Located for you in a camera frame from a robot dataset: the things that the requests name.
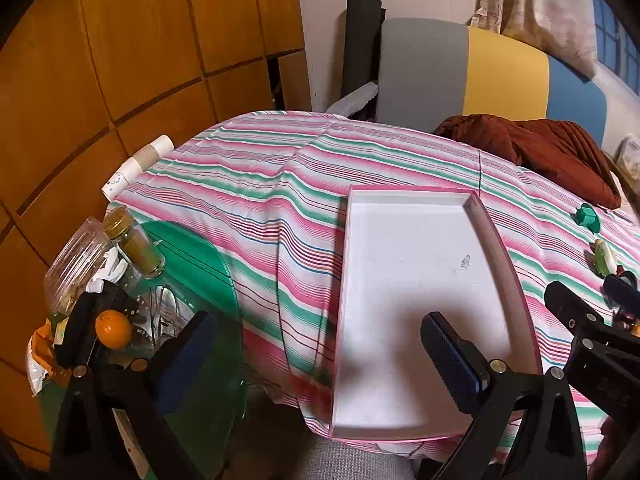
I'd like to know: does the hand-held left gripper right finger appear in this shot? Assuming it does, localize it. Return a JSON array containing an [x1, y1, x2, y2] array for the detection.
[[421, 311, 588, 480]]

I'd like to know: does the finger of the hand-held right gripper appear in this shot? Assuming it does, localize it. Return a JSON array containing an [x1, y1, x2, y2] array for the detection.
[[545, 281, 606, 341], [602, 272, 640, 317]]

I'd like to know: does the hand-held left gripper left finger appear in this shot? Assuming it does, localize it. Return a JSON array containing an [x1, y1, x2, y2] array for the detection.
[[50, 310, 219, 480]]

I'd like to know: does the white tray with pink rim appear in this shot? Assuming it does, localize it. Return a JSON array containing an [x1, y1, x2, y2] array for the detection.
[[329, 185, 543, 443]]

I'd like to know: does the green plastic cup toy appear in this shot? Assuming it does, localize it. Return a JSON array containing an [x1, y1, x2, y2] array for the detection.
[[573, 203, 601, 233]]

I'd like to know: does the person's right hand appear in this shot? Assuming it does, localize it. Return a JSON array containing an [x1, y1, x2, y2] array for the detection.
[[589, 417, 640, 480]]

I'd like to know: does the green and white toy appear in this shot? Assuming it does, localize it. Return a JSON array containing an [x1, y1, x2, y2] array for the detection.
[[590, 240, 619, 278]]

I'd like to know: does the orange tangerine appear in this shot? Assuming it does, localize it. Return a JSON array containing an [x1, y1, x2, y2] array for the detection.
[[95, 310, 133, 350]]

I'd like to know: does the round green glass table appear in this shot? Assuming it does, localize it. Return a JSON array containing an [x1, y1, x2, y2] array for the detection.
[[37, 220, 246, 480]]

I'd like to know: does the wooden bedside desk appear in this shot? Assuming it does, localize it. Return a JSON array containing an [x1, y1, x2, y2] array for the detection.
[[602, 150, 640, 206]]

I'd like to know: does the glass jar with gold lid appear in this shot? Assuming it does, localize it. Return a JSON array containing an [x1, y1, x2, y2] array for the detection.
[[102, 206, 167, 281]]

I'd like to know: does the white box with blue label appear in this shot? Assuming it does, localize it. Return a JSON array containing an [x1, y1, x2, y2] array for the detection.
[[617, 135, 640, 181]]

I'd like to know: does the yellow snack packet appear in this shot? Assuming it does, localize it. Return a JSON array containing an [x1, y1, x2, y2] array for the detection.
[[25, 325, 63, 396]]

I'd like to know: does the clear plastic container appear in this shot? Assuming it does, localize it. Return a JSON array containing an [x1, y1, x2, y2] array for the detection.
[[42, 216, 118, 313]]

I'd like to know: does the rust red blanket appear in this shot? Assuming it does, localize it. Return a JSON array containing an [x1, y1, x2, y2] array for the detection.
[[434, 114, 622, 209]]

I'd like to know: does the pink green striped blanket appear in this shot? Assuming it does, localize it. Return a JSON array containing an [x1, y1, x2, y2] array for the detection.
[[107, 110, 640, 466]]

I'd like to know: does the stack of white paper cups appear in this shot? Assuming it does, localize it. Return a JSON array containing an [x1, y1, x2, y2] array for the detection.
[[101, 135, 175, 200]]

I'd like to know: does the window with blue panes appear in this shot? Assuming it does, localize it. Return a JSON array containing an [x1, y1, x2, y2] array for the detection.
[[595, 0, 640, 96]]

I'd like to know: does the grey yellow blue headboard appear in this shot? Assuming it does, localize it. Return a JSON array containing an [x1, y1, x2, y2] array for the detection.
[[377, 17, 608, 151]]

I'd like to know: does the grey cushion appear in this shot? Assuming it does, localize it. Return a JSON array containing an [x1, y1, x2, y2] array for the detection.
[[325, 82, 378, 120]]

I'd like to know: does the beige patterned curtain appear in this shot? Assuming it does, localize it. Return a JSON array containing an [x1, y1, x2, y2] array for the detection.
[[470, 0, 601, 76]]

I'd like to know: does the wooden wardrobe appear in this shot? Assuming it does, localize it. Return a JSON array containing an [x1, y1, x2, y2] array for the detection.
[[0, 0, 313, 461]]

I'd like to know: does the black rolled mat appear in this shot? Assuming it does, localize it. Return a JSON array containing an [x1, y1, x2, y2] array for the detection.
[[342, 0, 387, 106]]

